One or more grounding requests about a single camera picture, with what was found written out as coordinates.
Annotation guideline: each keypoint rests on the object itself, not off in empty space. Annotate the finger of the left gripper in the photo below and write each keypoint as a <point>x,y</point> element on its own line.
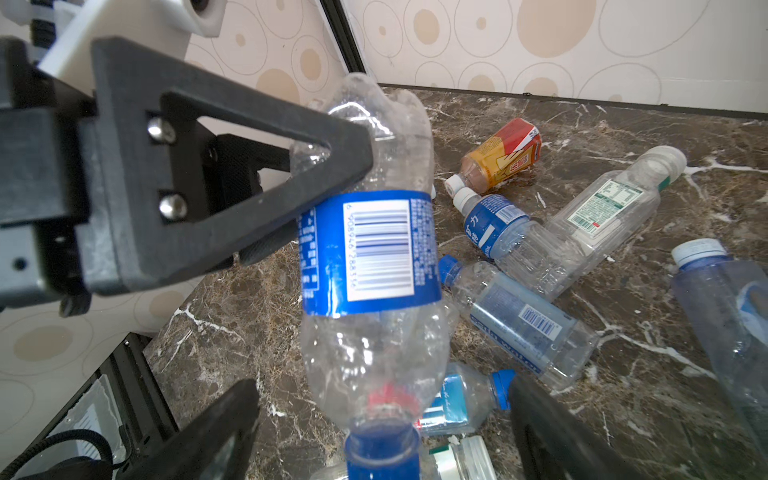
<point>231,168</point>

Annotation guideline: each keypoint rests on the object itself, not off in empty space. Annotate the clear bottle pink red label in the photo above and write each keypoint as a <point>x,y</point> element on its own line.
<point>462,459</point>

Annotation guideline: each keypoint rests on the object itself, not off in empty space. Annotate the orange red label bottle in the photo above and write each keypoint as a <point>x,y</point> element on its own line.
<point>512,149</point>

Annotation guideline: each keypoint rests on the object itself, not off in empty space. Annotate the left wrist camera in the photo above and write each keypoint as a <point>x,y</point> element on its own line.
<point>62,31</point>

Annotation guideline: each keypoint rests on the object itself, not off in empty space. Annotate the crushed bottle blue label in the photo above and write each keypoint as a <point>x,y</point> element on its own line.
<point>375,335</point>

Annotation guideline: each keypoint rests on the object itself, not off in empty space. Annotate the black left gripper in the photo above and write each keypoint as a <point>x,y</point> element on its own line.
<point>141,154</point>

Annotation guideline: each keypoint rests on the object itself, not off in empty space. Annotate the clear bottle pale blue label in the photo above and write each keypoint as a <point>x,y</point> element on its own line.
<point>553,345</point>

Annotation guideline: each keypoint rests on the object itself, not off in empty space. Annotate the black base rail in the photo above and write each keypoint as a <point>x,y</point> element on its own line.
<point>89,438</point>

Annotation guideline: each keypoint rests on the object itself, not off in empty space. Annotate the clear bottle blue label white cap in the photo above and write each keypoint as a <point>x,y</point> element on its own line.
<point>519,246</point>

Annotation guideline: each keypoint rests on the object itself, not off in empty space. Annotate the clear bottle purple tint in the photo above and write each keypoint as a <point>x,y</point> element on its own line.
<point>725,300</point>

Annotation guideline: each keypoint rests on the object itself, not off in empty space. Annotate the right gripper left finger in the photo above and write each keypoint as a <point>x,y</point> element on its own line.
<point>217,444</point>

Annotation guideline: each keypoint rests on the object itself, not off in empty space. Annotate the clear bottle green white label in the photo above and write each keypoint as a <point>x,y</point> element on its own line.
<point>615,206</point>

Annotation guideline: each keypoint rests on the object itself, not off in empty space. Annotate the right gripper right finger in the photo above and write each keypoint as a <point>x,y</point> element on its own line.
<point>554,444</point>

